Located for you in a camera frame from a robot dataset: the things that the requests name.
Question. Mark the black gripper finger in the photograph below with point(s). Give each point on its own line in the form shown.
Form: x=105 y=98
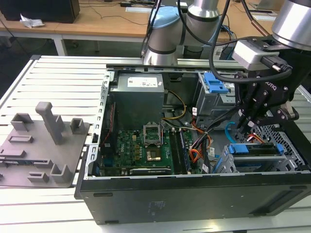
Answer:
x=252 y=104
x=284 y=114

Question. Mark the hard disk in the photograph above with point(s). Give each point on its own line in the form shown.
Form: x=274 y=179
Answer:
x=239 y=148

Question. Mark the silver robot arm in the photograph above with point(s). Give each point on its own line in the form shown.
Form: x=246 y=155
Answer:
x=165 y=36

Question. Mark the perforated metal disk bay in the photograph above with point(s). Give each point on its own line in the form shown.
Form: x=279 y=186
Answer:
x=286 y=143

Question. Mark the silver metal drive cage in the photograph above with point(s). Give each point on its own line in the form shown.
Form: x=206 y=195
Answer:
x=211 y=106

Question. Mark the blue plastic drive carrier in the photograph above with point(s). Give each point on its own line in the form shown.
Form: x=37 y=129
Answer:
x=215 y=82

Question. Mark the CPU socket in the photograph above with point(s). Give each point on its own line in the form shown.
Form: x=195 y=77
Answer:
x=153 y=155

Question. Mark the black PC case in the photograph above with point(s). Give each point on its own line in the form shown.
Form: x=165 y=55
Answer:
x=194 y=201

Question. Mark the grey power supply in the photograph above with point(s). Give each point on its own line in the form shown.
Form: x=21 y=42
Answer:
x=136 y=106

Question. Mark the black graphics card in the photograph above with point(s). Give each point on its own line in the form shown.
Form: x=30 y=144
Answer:
x=150 y=171

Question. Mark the green motherboard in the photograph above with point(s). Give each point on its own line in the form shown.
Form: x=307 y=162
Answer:
x=126 y=155

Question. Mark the wooden desk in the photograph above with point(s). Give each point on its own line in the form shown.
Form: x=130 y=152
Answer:
x=97 y=24

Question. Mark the grey parts rack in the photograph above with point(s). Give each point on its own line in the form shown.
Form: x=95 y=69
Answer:
x=36 y=155

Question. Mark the black box on desk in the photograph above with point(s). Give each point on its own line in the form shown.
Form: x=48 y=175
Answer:
x=41 y=11

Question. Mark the crumpled white paper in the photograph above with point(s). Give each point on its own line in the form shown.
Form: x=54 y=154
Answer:
x=31 y=22

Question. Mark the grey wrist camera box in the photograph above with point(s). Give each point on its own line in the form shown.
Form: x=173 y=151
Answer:
x=247 y=52

